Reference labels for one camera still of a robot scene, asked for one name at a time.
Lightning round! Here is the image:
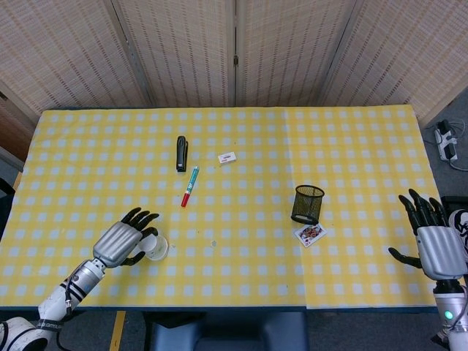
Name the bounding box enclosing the brown wooden cabinet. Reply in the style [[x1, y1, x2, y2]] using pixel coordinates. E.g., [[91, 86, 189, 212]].
[[0, 91, 37, 164]]

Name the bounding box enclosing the yellow checked tablecloth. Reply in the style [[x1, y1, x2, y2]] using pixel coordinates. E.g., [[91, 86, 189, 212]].
[[283, 105, 468, 310], [0, 107, 306, 310]]

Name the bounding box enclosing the playing card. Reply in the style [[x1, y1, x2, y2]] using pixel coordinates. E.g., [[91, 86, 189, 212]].
[[294, 223, 328, 249]]

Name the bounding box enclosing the red green marker pen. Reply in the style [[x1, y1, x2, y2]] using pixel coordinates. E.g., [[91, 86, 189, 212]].
[[181, 165, 200, 208]]

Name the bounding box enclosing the black mesh pen holder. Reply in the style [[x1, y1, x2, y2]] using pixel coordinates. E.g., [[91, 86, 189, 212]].
[[290, 184, 326, 225]]

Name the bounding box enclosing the white power cable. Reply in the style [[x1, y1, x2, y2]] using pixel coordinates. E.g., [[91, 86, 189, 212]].
[[448, 119, 468, 172]]

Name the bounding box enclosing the black chair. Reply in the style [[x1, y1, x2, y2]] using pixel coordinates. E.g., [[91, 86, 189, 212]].
[[0, 178, 18, 242]]

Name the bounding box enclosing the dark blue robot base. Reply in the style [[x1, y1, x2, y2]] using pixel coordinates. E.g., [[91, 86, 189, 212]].
[[144, 310, 310, 351]]

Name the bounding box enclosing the white black sneaker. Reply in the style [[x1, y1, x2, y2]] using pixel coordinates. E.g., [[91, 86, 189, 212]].
[[448, 208, 468, 261]]

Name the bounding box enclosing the black stapler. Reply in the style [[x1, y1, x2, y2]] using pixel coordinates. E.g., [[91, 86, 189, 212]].
[[175, 135, 189, 174]]

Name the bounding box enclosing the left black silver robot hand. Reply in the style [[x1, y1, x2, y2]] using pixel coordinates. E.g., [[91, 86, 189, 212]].
[[91, 207, 160, 268]]

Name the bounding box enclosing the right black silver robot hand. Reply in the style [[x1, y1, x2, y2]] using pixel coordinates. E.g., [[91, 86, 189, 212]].
[[388, 188, 468, 282]]

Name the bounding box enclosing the woven folding screen panel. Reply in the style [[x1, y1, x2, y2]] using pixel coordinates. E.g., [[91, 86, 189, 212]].
[[235, 0, 358, 108], [0, 0, 153, 118], [317, 0, 468, 128], [111, 0, 237, 108]]

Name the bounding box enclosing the white power strip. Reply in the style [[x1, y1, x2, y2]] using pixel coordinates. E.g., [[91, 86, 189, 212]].
[[434, 120, 460, 162]]

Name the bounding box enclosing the yellow floor tape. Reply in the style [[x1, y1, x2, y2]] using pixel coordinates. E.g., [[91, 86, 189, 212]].
[[109, 310, 127, 351]]

